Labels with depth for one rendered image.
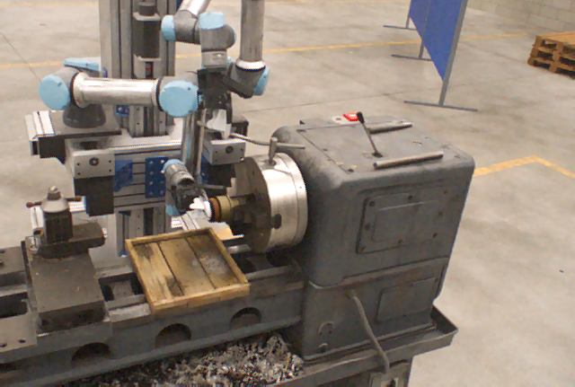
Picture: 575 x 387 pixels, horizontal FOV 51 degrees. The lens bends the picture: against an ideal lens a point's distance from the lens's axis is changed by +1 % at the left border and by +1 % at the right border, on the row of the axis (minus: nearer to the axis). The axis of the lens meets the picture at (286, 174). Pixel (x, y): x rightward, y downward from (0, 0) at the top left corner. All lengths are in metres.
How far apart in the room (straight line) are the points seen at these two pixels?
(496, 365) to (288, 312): 1.47
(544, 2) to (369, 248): 11.33
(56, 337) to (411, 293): 1.21
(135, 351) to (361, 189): 0.83
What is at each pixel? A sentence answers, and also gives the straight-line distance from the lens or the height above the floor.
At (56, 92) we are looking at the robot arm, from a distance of 2.07.
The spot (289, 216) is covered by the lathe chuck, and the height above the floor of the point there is 1.11.
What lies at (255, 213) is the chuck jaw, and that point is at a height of 1.11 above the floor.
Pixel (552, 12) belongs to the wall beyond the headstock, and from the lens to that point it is 12.97.
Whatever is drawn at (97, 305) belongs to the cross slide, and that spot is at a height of 0.95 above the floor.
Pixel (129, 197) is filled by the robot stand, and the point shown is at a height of 0.86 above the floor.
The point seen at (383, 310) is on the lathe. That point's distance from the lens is 2.20.
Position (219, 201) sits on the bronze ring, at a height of 1.12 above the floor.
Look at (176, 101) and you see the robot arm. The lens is 1.90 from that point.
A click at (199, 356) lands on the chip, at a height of 0.57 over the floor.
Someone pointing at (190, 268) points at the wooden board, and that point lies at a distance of 1.94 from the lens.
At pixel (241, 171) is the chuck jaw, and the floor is 1.18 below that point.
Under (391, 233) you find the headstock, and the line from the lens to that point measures 2.00.
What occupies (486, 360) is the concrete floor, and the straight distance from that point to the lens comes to 3.25.
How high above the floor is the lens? 2.02
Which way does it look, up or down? 26 degrees down
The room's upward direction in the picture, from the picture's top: 7 degrees clockwise
